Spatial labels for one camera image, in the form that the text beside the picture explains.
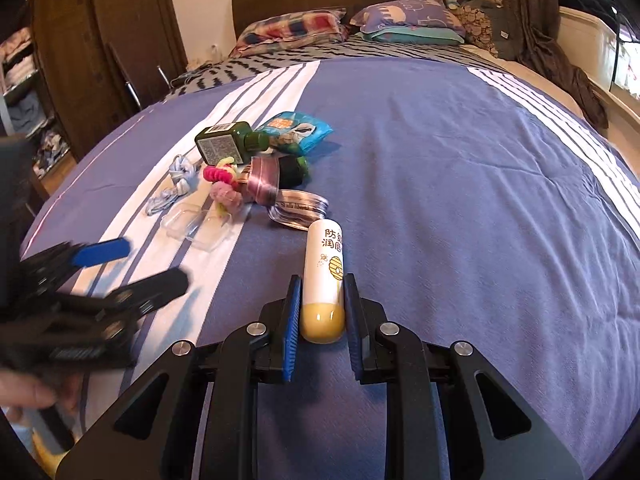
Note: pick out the white windowsill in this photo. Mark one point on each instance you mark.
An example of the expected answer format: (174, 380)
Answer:
(620, 105)

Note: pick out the dark green round container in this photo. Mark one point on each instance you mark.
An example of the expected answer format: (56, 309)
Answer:
(292, 170)

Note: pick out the clear plastic case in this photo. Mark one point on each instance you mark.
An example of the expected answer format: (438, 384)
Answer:
(200, 235)

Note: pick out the blue snack packet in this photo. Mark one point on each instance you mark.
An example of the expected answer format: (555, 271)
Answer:
(295, 130)

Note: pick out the grey zigzag bed sheet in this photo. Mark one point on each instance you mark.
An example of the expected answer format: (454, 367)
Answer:
(350, 47)

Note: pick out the person's left hand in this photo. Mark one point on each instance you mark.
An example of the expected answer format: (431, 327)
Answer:
(25, 390)

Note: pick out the white wall socket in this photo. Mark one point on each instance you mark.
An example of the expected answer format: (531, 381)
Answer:
(215, 51)

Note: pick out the pink folded clothes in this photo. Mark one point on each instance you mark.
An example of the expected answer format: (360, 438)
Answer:
(17, 47)

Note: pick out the wooden wardrobe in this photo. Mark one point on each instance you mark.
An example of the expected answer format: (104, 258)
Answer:
(125, 60)

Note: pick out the white yellow lip balm tube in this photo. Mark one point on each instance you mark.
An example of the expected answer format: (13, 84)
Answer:
(322, 260)

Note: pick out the pink fluffy scrunchie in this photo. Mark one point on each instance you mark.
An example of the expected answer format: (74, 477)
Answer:
(226, 197)

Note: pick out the purple elephant print pillow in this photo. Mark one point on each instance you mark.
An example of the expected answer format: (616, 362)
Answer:
(405, 15)

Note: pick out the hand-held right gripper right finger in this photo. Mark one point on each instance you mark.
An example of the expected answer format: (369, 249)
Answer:
(352, 330)

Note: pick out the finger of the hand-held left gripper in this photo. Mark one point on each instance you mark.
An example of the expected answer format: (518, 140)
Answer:
(155, 285)
(100, 251)

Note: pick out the grey cushion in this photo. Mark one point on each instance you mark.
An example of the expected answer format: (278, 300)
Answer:
(507, 30)

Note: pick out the cream mattress sheet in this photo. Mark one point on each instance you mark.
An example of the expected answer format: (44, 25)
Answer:
(530, 77)

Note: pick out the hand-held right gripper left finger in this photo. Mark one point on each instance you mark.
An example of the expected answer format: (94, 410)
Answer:
(292, 325)

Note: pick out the pink ribbon roll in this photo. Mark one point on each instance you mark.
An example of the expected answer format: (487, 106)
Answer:
(265, 180)

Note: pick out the green glass bottle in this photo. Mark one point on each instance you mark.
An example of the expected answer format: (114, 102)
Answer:
(220, 142)

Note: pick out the brown curtain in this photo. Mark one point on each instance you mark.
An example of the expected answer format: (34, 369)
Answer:
(535, 10)

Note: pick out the brown patterned cushion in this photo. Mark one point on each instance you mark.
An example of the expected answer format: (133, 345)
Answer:
(475, 22)

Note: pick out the blue folded clothes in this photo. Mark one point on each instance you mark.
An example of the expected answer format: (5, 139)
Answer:
(30, 110)

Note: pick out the teal pillow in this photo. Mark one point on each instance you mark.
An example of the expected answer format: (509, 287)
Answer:
(415, 36)

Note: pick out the patterned clothes pile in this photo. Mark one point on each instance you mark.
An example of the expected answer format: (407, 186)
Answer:
(50, 152)

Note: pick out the plaid pillow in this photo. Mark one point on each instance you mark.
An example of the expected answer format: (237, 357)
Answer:
(290, 27)

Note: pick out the dark metal chair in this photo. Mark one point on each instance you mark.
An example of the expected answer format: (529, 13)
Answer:
(131, 92)

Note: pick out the blue striped bed cover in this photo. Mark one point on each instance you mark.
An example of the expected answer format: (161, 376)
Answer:
(450, 210)

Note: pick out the white storage box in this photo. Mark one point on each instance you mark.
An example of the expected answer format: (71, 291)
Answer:
(585, 45)

